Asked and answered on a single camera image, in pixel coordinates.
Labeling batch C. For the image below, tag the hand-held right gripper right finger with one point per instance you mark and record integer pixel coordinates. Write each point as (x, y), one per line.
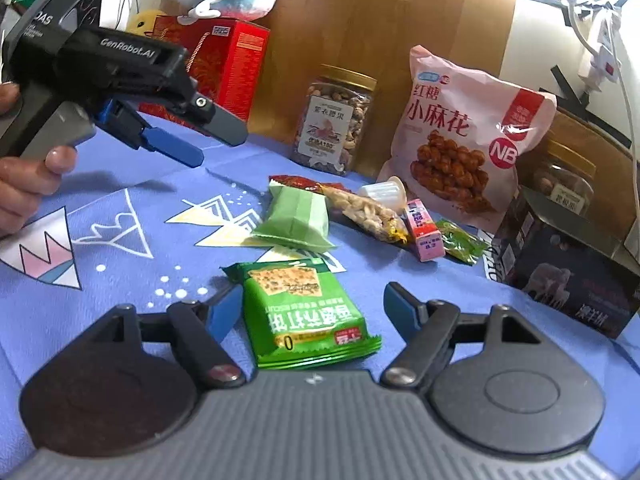
(399, 305)

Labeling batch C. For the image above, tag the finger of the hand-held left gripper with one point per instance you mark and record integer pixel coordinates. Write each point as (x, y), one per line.
(225, 127)
(172, 147)

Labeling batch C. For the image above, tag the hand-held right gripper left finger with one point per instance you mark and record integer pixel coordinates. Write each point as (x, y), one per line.
(226, 312)

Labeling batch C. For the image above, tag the green cracker packet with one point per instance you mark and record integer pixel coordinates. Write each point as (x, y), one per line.
(300, 315)

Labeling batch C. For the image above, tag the light green pastry packet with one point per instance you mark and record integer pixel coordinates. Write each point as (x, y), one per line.
(295, 217)

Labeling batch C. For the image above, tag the black elephant print box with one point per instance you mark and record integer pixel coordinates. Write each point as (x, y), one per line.
(565, 265)

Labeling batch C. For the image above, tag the person's left hand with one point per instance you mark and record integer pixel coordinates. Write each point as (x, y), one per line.
(30, 195)

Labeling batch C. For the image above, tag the red gift box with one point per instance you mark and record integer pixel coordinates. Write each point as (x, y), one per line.
(225, 65)

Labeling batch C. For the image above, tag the small pink box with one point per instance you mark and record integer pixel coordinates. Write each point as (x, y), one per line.
(425, 232)

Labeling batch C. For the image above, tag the yellow plush toy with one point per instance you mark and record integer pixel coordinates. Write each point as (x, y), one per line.
(142, 21)

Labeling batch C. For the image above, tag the red snack packet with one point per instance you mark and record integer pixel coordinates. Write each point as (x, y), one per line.
(292, 181)

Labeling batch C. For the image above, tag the green candy wrapper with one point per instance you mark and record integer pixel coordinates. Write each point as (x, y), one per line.
(460, 242)

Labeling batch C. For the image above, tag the clear peanut packet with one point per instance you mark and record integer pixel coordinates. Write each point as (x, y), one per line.
(365, 212)

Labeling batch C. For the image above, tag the gold lid nut jar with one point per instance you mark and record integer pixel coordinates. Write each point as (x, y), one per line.
(332, 120)

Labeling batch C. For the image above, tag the blue printed tablecloth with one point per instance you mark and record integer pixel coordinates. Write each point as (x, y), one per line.
(125, 250)

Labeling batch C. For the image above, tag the white jelly cup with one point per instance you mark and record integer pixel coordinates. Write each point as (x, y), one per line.
(382, 192)

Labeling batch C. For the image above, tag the pink snack bag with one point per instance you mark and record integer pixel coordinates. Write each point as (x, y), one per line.
(460, 125)

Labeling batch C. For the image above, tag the wooden board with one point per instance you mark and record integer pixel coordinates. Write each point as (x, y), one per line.
(380, 10)

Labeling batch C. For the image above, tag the brown lid nut jar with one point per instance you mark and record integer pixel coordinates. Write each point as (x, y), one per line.
(565, 180)

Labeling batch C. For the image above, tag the black tape strip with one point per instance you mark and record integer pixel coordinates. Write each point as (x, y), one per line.
(607, 122)

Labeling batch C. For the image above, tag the white power strip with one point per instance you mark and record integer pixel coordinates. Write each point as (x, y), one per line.
(629, 110)
(600, 55)

